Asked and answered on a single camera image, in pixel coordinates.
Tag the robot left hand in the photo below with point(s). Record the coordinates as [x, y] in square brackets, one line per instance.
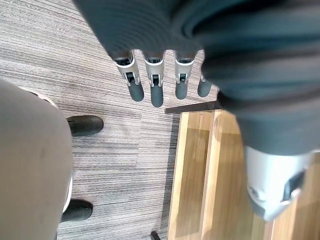
[225, 50]

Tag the wooden shoe rack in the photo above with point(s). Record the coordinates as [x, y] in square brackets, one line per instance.
[197, 175]

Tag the dark robot foot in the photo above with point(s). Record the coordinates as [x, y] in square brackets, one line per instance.
[86, 125]
[76, 210]

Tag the silver robot leg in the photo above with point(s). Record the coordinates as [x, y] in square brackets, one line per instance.
[30, 162]

